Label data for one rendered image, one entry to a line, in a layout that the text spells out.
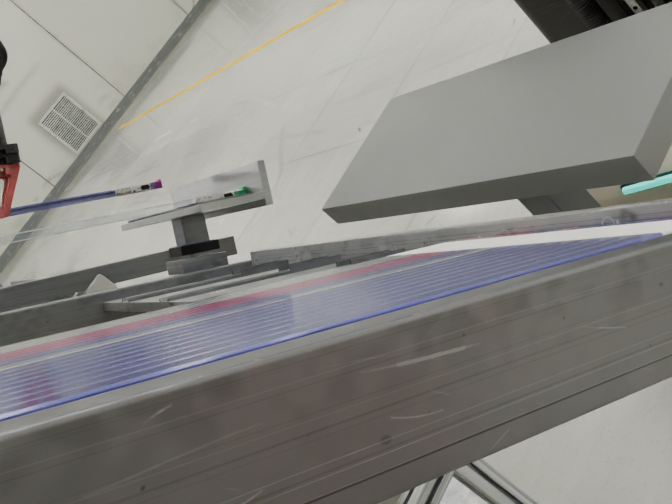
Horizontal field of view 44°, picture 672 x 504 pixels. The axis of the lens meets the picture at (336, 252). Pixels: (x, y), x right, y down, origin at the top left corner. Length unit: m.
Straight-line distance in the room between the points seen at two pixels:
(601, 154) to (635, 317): 0.52
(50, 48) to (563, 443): 7.83
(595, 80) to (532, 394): 0.71
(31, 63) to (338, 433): 8.59
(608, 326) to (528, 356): 0.05
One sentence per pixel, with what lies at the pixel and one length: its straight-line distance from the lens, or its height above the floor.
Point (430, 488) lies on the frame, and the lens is 1.24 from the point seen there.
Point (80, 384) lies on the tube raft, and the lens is 0.31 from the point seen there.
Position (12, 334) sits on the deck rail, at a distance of 0.94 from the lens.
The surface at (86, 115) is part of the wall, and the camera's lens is 8.85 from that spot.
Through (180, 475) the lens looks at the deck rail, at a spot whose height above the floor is 0.96.
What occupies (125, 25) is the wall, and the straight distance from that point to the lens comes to 9.22.
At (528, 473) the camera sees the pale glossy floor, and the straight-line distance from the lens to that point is 1.58.
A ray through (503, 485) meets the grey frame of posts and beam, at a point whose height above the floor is 0.19.
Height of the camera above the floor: 1.07
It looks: 24 degrees down
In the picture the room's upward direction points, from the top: 49 degrees counter-clockwise
